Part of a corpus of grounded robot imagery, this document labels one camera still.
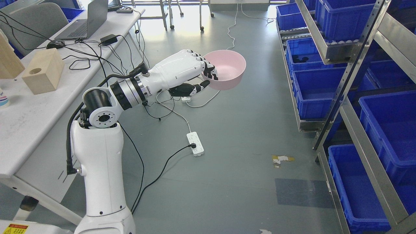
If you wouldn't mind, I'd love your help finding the black computer mouse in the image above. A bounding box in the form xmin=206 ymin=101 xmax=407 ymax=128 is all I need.
xmin=46 ymin=40 xmax=65 ymax=49

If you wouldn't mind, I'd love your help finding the white power strip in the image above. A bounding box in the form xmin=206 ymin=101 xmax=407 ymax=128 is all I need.
xmin=186 ymin=132 xmax=204 ymax=157

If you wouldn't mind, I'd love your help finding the white desk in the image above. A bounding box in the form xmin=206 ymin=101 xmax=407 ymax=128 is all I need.
xmin=1 ymin=8 xmax=144 ymax=225

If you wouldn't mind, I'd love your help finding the grey laptop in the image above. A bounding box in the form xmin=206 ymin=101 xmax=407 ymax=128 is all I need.
xmin=55 ymin=0 xmax=108 ymax=40

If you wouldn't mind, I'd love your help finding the grey office chair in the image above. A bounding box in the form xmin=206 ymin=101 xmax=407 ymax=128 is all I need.
xmin=1 ymin=2 xmax=68 ymax=56

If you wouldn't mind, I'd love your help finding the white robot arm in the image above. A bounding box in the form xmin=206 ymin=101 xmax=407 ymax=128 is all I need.
xmin=70 ymin=63 xmax=148 ymax=234

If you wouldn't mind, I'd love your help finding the pink bowl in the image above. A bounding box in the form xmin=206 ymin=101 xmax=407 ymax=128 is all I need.
xmin=203 ymin=49 xmax=246 ymax=90

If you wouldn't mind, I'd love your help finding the steel rack with crates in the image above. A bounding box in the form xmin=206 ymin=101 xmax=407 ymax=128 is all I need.
xmin=277 ymin=0 xmax=415 ymax=234

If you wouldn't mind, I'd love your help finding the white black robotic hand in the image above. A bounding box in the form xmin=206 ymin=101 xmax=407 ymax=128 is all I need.
xmin=138 ymin=49 xmax=219 ymax=97

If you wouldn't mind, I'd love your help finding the wooden block with hole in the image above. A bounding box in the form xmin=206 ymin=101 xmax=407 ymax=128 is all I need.
xmin=22 ymin=48 xmax=64 ymax=95

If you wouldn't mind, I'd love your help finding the black power adapter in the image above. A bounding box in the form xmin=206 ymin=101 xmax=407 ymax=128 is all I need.
xmin=100 ymin=34 xmax=118 ymax=46

